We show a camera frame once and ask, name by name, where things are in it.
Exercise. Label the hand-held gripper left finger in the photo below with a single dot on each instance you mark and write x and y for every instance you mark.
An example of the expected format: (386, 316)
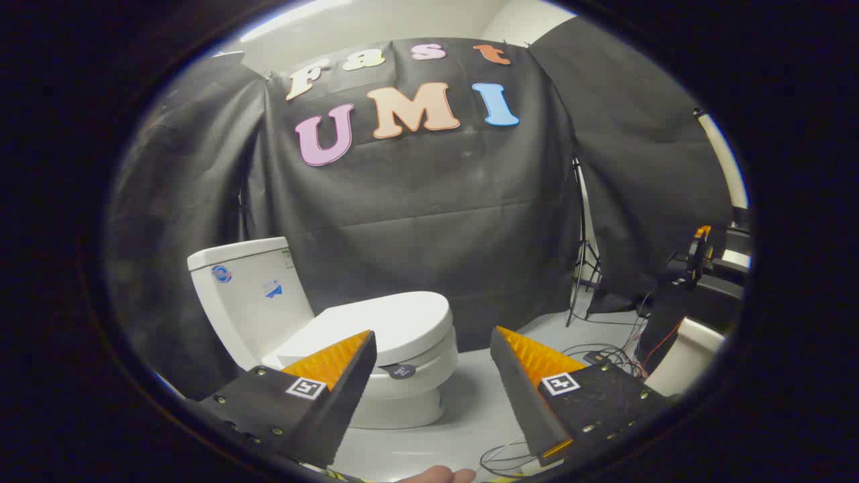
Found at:
(349, 396)

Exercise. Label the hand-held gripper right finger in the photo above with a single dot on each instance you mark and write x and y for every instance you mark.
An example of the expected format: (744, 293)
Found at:
(520, 396)

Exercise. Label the white toilet seat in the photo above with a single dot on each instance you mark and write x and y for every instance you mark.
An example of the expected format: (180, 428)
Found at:
(439, 352)

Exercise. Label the white toilet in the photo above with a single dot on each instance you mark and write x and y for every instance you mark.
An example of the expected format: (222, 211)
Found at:
(248, 302)

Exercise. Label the white toilet tank lid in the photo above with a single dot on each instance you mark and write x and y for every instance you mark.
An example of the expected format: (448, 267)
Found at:
(235, 252)

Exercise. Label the black power adapter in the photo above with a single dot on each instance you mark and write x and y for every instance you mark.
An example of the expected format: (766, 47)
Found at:
(597, 357)

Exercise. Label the dark draped stand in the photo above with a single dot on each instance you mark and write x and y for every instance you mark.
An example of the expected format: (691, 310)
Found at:
(671, 315)

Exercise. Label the black light stand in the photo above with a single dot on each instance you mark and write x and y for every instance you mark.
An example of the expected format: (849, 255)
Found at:
(582, 221)

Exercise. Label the black backdrop cloth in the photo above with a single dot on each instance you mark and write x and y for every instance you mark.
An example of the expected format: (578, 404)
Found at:
(429, 221)
(637, 168)
(174, 235)

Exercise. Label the spare orange and black gripper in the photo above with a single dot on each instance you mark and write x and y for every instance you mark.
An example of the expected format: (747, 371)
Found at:
(700, 251)

